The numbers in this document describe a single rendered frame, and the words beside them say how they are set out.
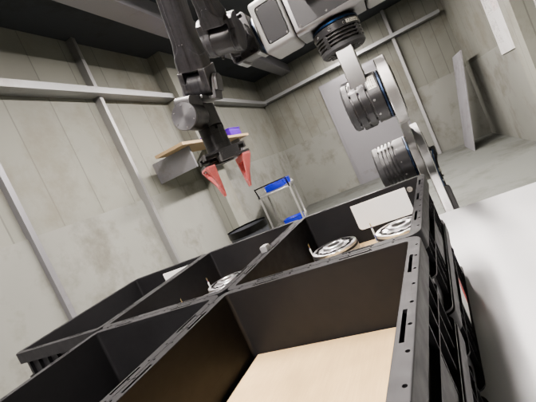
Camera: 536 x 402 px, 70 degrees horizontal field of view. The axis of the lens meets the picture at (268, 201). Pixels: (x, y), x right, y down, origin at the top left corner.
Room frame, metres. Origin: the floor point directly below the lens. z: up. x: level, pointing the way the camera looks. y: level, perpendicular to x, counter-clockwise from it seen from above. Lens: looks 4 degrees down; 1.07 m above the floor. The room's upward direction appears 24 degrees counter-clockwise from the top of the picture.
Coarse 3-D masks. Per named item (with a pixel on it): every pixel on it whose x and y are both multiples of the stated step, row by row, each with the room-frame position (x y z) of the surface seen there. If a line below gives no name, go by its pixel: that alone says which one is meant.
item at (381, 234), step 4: (408, 216) 0.78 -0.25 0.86; (396, 220) 0.80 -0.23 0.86; (388, 224) 0.79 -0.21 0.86; (380, 228) 0.79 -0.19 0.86; (384, 228) 0.79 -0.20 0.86; (404, 228) 0.72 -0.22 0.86; (408, 228) 0.71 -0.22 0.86; (376, 232) 0.77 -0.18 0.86; (380, 232) 0.77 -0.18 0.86; (384, 232) 0.75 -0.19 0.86; (388, 232) 0.74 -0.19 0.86; (392, 232) 0.73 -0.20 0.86; (396, 232) 0.72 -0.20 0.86; (400, 232) 0.70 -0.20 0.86; (404, 232) 0.70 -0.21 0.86; (376, 236) 0.75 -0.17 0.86; (380, 236) 0.74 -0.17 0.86; (384, 236) 0.72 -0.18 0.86; (388, 236) 0.72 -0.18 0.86; (392, 236) 0.71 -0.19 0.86; (396, 236) 0.71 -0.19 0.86
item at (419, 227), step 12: (408, 180) 0.80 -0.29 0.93; (420, 180) 0.74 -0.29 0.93; (372, 192) 0.84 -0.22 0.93; (420, 192) 0.64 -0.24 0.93; (348, 204) 0.86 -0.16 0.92; (420, 204) 0.56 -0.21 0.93; (312, 216) 0.90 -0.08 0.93; (420, 216) 0.50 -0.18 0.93; (420, 228) 0.46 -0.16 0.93; (384, 240) 0.47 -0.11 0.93; (348, 252) 0.49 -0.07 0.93; (312, 264) 0.51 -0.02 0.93; (240, 276) 0.62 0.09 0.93; (276, 276) 0.53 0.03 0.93; (228, 288) 0.58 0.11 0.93
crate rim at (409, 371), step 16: (400, 240) 0.45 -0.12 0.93; (416, 240) 0.42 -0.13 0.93; (352, 256) 0.47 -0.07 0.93; (368, 256) 0.46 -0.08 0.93; (416, 256) 0.38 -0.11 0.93; (304, 272) 0.50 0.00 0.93; (416, 272) 0.34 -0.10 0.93; (240, 288) 0.55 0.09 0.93; (256, 288) 0.53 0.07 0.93; (416, 288) 0.31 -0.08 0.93; (400, 304) 0.30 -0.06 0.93; (416, 304) 0.29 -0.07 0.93; (400, 320) 0.27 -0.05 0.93; (416, 320) 0.27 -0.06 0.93; (400, 336) 0.26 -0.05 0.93; (416, 336) 0.25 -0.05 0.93; (160, 352) 0.44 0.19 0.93; (400, 352) 0.24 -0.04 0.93; (416, 352) 0.23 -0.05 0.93; (144, 368) 0.41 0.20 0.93; (400, 368) 0.22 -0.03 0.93; (416, 368) 0.22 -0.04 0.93; (128, 384) 0.38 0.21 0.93; (400, 384) 0.21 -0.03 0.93; (416, 384) 0.21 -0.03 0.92; (112, 400) 0.36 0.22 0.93; (400, 400) 0.19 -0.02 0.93; (416, 400) 0.20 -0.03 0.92
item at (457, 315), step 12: (444, 228) 0.75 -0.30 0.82; (456, 264) 0.74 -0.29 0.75; (456, 276) 0.66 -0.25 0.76; (456, 288) 0.54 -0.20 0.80; (456, 300) 0.50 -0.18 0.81; (468, 300) 0.65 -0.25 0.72; (456, 312) 0.46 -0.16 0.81; (468, 324) 0.55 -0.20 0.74; (468, 336) 0.52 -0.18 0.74; (468, 348) 0.46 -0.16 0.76; (468, 360) 0.47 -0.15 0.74; (480, 360) 0.50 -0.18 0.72; (480, 372) 0.48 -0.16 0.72; (480, 384) 0.46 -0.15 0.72
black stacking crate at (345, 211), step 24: (384, 192) 0.83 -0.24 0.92; (408, 192) 0.81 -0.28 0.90; (336, 216) 0.88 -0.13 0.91; (432, 216) 0.67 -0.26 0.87; (288, 240) 0.79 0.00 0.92; (312, 240) 0.90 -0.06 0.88; (360, 240) 0.87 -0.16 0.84; (432, 240) 0.55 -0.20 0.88; (264, 264) 0.68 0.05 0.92; (288, 264) 0.75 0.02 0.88; (432, 264) 0.49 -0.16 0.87
